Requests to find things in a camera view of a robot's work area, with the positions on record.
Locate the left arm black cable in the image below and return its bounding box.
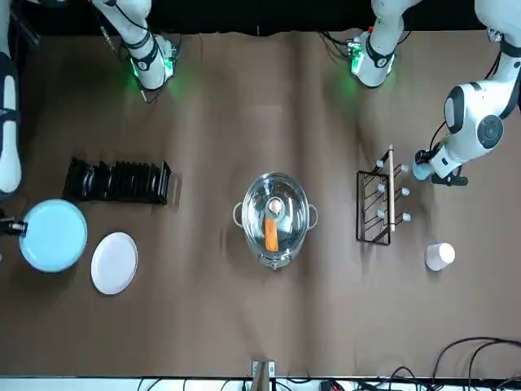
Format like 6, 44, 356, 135
427, 51, 502, 158

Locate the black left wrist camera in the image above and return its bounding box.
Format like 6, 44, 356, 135
432, 173, 470, 187

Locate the black wire cup holder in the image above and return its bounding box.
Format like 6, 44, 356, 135
356, 143, 412, 247

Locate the pale pink cup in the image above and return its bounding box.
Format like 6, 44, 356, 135
424, 242, 457, 272

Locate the aluminium camera post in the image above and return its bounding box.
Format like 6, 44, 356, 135
251, 358, 276, 391

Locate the stainless steel pot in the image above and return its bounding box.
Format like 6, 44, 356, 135
233, 171, 320, 272

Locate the light blue plate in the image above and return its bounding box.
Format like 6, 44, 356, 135
18, 198, 89, 274

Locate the black dish drying rack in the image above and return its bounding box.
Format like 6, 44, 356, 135
63, 156, 173, 206

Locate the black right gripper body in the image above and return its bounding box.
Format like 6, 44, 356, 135
0, 209, 18, 239

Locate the black base cable bundle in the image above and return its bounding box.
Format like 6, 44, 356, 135
320, 29, 356, 63

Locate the black cable loop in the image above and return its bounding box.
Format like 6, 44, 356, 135
434, 336, 521, 382
389, 365, 417, 384
466, 340, 521, 383

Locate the orange carrot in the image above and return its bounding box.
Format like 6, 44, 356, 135
264, 217, 280, 253

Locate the glass pot lid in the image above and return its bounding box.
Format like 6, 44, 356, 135
241, 172, 310, 257

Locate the light blue cup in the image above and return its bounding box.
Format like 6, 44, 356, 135
411, 160, 433, 182

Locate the white plate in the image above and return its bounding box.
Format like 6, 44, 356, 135
90, 231, 139, 296

